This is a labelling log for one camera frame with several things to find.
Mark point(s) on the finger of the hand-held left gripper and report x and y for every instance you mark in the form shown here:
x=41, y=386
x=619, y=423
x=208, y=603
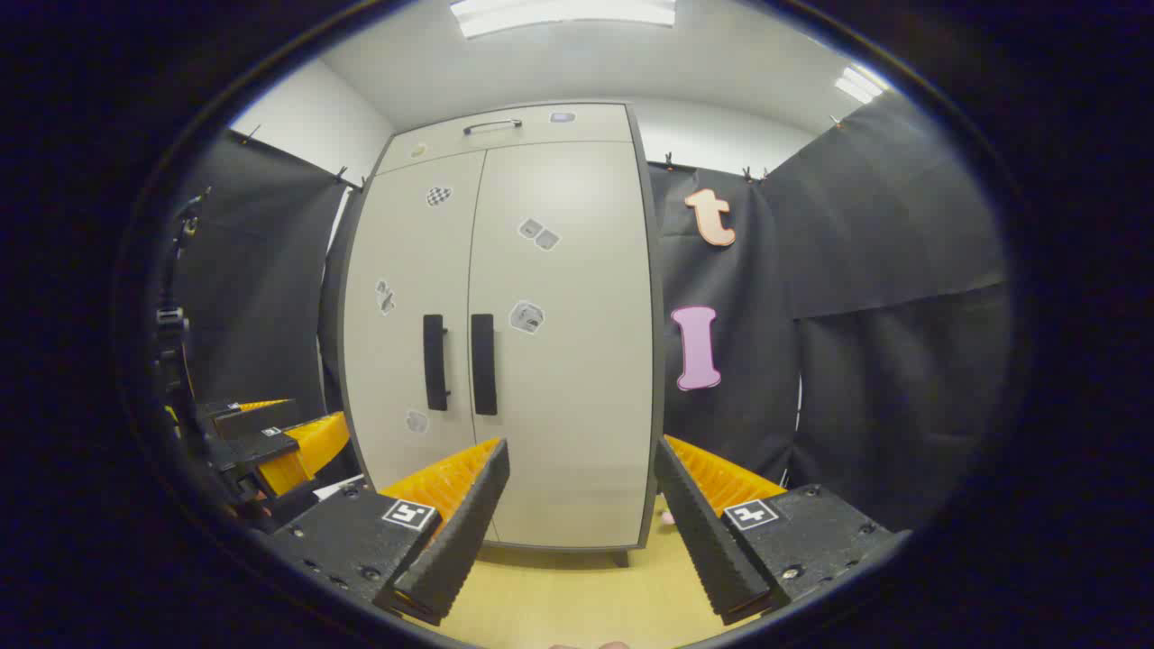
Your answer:
x=257, y=420
x=306, y=451

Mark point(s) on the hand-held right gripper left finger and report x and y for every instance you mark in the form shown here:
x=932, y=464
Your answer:
x=464, y=523

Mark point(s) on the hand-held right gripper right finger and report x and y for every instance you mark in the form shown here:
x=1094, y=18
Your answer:
x=708, y=532

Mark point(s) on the grey double-door shoe cabinet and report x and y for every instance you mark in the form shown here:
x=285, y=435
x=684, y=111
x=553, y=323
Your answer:
x=334, y=342

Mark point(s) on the cabinet door with square stickers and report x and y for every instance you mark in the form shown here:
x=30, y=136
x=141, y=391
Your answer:
x=577, y=379

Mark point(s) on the cabinet door with checkered sticker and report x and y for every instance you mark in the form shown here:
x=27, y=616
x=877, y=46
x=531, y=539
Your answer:
x=406, y=270

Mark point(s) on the grey cabinet drawer front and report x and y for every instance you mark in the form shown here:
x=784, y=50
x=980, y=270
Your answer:
x=541, y=135

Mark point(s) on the small ceiling light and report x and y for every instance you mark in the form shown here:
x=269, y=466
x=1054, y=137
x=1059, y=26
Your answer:
x=859, y=84

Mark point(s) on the long ceiling light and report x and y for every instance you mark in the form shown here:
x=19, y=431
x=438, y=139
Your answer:
x=563, y=13

